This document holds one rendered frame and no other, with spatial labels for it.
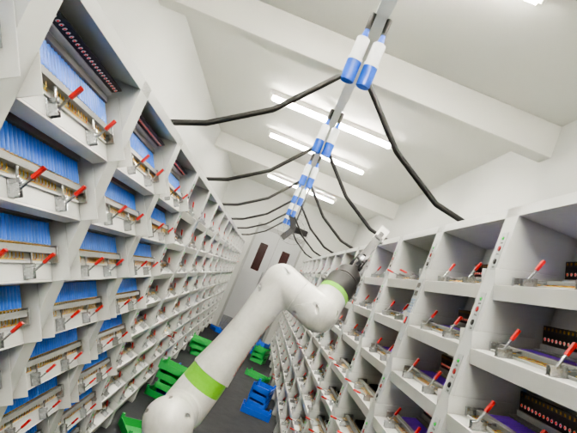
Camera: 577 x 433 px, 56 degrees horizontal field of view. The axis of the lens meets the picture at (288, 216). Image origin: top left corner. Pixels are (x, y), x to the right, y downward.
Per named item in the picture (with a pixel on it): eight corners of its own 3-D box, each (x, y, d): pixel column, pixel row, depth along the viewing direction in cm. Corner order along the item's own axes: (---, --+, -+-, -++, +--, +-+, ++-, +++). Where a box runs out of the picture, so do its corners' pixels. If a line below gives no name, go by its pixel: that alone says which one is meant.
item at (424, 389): (434, 420, 168) (439, 374, 170) (390, 381, 229) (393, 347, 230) (500, 427, 169) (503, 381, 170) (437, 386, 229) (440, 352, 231)
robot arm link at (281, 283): (231, 384, 154) (224, 388, 143) (200, 358, 156) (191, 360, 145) (311, 282, 158) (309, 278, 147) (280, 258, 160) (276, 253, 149)
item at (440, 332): (458, 358, 170) (462, 314, 172) (407, 335, 231) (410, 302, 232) (521, 366, 171) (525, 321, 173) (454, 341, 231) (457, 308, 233)
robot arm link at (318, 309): (317, 347, 150) (331, 328, 142) (282, 318, 152) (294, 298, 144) (342, 314, 159) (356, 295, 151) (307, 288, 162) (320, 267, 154)
